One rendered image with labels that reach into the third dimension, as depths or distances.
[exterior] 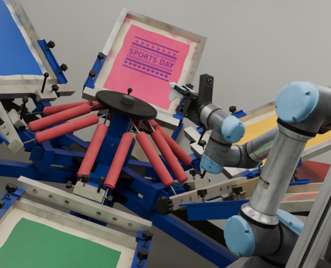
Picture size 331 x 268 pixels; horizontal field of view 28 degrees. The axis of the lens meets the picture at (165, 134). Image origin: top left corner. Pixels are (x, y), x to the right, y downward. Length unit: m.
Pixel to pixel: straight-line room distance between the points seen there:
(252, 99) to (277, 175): 3.22
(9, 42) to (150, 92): 0.87
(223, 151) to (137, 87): 1.98
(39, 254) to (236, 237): 0.81
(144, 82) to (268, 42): 1.31
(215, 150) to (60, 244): 0.78
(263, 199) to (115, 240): 0.93
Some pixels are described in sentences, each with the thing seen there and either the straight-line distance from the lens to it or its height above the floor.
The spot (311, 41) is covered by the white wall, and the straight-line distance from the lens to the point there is 4.91.
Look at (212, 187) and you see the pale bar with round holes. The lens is 2.99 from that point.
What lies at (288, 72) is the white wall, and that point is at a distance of 4.96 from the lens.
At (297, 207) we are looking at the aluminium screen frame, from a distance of 2.52.
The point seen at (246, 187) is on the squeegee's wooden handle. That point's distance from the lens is 2.80.
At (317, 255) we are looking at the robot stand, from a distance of 1.66.
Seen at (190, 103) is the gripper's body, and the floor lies 1.66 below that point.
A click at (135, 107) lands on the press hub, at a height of 1.32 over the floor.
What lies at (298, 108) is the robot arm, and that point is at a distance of 1.80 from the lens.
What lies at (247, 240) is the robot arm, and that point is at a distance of 1.91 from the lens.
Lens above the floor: 2.18
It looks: 17 degrees down
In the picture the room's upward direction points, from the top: 20 degrees clockwise
